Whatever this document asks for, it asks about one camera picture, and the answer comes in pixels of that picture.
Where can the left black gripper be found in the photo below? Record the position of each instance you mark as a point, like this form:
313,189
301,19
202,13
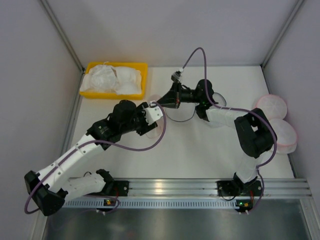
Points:
146,125

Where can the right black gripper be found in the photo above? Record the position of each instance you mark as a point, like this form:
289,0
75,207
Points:
177,95

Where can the pink bra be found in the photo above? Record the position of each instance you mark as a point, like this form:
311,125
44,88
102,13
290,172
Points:
156,132

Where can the clear mesh laundry bag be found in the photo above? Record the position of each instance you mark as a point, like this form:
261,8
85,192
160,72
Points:
187,111

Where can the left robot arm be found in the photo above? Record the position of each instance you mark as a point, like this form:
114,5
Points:
54,185

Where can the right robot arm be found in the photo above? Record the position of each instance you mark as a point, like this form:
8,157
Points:
254,132

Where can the white bra in bin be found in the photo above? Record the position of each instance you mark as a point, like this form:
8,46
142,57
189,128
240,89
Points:
128,81
100,79

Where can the upper pink-trimmed laundry bag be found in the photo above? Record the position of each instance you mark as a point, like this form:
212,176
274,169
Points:
273,106

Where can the pink-trimmed laundry bag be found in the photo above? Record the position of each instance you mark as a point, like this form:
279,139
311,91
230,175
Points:
287,138
273,106

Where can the lower pink-trimmed laundry bag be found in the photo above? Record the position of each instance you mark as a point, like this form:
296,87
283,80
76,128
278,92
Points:
287,138

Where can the yellow plastic bin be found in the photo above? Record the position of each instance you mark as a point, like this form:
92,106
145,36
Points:
141,66

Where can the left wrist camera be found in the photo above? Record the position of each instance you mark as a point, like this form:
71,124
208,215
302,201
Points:
153,113

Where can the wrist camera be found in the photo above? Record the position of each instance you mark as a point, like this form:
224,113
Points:
153,113
176,77

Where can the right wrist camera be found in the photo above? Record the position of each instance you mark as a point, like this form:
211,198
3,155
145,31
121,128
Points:
176,77

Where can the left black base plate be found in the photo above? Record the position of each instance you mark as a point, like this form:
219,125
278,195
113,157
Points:
115,188

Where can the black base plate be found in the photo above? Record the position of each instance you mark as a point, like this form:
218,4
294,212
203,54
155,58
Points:
236,188
115,188

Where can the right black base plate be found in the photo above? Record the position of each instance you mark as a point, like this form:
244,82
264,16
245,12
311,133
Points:
236,188

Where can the slotted white cable duct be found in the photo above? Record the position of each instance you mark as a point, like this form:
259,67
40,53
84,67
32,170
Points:
157,203

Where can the aluminium front rail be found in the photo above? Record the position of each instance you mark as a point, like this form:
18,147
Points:
290,188

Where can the left aluminium frame post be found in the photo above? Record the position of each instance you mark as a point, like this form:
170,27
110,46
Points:
61,33

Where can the aluminium frame post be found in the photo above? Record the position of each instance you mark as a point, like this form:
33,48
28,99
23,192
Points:
297,6
61,33

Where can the right aluminium frame post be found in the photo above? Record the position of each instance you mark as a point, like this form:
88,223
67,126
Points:
297,6

